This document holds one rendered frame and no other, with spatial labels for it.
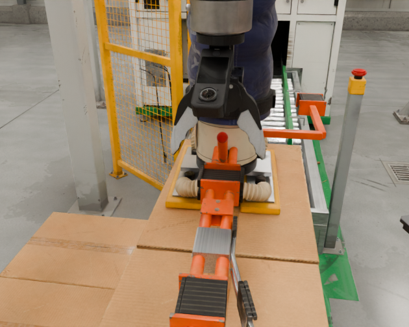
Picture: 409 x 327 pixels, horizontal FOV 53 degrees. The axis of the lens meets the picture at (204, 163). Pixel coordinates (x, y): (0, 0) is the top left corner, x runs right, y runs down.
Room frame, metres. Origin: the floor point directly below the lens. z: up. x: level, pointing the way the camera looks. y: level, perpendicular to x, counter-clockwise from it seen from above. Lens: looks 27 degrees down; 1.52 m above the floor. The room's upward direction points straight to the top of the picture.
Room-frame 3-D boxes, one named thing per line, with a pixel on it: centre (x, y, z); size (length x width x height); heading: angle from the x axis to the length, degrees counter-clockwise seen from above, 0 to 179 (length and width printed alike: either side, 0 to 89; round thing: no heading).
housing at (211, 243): (0.56, -0.01, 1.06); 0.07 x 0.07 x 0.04; 84
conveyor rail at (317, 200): (2.52, -0.65, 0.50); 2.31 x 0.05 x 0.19; 172
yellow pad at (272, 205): (1.01, -0.16, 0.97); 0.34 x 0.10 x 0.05; 174
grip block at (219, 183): (0.77, -0.04, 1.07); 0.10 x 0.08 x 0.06; 84
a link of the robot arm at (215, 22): (0.62, -0.02, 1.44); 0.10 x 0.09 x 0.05; 82
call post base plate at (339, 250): (1.91, -0.73, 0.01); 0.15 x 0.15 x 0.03; 82
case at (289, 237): (0.99, -0.09, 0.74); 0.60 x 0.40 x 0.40; 172
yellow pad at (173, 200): (1.03, 0.03, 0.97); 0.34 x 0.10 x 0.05; 174
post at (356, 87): (1.91, -0.73, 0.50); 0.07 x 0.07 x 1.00; 82
